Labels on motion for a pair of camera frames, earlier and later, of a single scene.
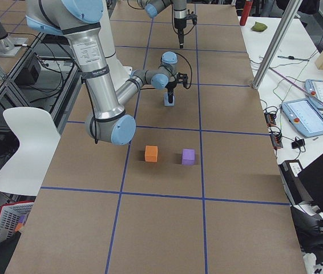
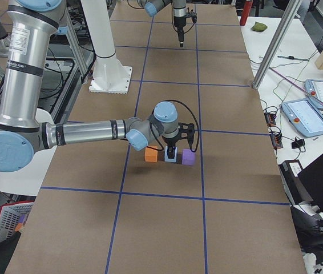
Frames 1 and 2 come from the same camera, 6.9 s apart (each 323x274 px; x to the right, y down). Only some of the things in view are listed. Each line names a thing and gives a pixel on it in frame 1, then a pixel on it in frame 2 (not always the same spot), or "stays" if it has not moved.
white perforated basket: x=8 y=216 stays
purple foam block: x=188 y=157 stays
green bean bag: x=259 y=27 stays
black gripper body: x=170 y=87 to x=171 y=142
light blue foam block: x=166 y=100 to x=170 y=160
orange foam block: x=151 y=153 stays
